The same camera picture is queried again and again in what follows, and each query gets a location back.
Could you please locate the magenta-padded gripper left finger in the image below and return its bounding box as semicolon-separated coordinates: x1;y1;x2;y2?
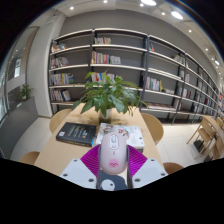
59;143;101;190

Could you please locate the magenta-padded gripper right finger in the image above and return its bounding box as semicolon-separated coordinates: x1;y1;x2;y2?
126;144;169;189

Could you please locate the pink computer mouse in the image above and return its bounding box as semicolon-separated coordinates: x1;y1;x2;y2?
99;132;129;176

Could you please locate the white illustrated-cover book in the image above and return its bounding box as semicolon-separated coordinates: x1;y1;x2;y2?
94;122;146;150

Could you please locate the black book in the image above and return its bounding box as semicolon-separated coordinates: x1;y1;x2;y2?
55;121;98;148

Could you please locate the green potted plant white pot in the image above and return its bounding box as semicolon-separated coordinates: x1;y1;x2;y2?
71;69;148;123

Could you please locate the group of wooden chairs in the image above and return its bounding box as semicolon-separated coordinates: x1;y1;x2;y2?
186;114;224;161

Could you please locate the small green plant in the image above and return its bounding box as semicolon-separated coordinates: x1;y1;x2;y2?
19;83;34;101

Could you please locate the grey bookshelf unit with books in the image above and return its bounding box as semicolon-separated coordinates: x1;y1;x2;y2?
48;27;224;124

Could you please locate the group of ceiling lights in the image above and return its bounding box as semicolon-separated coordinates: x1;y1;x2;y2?
68;0;221;66

